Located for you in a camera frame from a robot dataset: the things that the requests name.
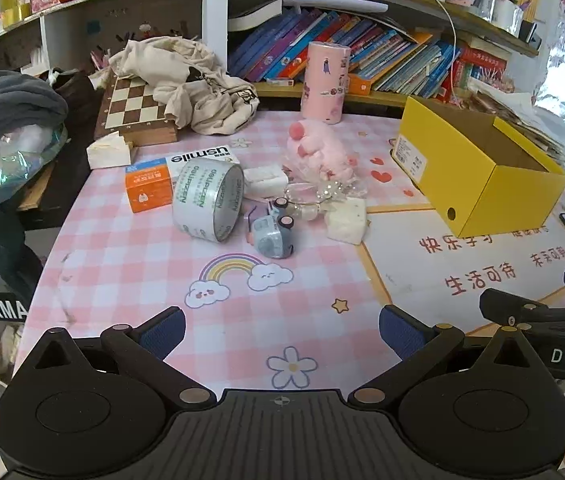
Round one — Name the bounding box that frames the iridescent plastic bag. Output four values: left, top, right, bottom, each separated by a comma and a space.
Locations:
0, 122, 70, 211

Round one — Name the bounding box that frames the grey blue toy car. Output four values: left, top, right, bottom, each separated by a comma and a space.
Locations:
245, 197, 297, 261

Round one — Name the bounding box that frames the dark brown bag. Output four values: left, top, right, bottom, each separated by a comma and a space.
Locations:
52, 67, 96, 111

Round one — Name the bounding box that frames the beige cloth bag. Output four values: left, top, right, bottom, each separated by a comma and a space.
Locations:
89, 36, 260, 136

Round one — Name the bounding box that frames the white cable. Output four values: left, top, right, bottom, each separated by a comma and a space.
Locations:
395, 0, 461, 93

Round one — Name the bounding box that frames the pink plush pig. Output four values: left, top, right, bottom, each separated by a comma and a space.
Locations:
285, 120, 358, 183

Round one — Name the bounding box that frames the thick black-edged book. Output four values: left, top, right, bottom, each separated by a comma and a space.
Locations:
227, 0, 283, 32

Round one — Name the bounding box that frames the row of colourful books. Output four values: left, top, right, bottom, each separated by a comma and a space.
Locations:
227, 7, 508, 101

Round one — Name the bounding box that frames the clear tape roll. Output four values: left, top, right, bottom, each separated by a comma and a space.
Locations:
171, 156, 246, 244

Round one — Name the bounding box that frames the yellow cardboard box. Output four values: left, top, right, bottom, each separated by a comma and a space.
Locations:
390, 95, 565, 239

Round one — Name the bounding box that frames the white eraser block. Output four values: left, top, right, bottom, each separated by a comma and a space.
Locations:
242, 164, 291, 197

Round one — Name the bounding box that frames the silver tin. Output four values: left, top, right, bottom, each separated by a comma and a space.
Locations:
493, 0, 523, 33

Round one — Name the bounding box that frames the white lamp bar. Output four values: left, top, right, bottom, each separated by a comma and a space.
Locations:
282, 0, 389, 15

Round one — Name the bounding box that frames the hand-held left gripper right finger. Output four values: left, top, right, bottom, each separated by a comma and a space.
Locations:
347, 305, 558, 407

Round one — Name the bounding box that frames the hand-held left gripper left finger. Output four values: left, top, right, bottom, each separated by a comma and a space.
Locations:
12, 306, 217, 409

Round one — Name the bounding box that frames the pink cylindrical canister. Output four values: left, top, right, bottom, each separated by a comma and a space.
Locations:
301, 41, 352, 126

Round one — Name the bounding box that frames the pink checkered desk mat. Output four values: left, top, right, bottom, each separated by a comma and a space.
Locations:
12, 110, 565, 396

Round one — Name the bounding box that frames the small orange box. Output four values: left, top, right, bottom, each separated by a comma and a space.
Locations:
124, 157, 174, 214

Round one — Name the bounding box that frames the wooden chessboard box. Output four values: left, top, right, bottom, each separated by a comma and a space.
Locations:
93, 72, 179, 147

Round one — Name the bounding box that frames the grey cloth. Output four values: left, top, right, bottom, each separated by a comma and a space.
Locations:
0, 69, 69, 157

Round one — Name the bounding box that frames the pile of papers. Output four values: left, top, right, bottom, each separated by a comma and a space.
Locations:
467, 85, 565, 161

